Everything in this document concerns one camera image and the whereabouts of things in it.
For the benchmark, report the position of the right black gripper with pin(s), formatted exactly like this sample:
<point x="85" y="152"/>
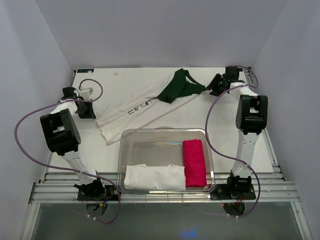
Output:
<point x="212" y="85"/>

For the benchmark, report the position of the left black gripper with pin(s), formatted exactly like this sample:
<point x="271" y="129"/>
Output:
<point x="90" y="114"/>

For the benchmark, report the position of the white and green t-shirt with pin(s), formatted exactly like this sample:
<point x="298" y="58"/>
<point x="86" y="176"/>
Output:
<point x="147" y="104"/>

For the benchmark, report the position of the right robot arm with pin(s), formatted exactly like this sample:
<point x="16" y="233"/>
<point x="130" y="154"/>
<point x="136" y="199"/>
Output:
<point x="250" y="120"/>

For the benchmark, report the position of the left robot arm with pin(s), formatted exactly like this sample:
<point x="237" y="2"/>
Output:
<point x="62" y="137"/>

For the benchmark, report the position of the blue corner label left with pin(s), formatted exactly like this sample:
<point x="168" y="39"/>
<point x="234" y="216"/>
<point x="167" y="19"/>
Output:
<point x="85" y="70"/>

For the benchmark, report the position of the clear plastic bin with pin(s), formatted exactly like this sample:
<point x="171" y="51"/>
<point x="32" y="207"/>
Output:
<point x="161" y="147"/>

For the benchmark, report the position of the rolled white t-shirt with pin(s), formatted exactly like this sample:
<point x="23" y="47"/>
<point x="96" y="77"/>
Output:
<point x="155" y="178"/>

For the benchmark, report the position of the rolled pink t-shirt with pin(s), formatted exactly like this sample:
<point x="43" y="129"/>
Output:
<point x="194" y="163"/>

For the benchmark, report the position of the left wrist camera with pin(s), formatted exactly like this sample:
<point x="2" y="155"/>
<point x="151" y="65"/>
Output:
<point x="86" y="93"/>

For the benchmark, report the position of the aluminium frame rails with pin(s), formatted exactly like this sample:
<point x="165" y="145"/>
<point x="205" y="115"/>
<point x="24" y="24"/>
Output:
<point x="173" y="216"/>

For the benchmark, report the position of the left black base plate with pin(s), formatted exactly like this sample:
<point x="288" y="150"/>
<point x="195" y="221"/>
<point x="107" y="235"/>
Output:
<point x="109" y="193"/>

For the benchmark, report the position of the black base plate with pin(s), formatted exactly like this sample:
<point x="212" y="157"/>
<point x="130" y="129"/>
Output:
<point x="220" y="192"/>
<point x="109" y="193"/>

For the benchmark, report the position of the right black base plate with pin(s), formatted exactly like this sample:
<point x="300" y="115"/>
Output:
<point x="220" y="192"/>

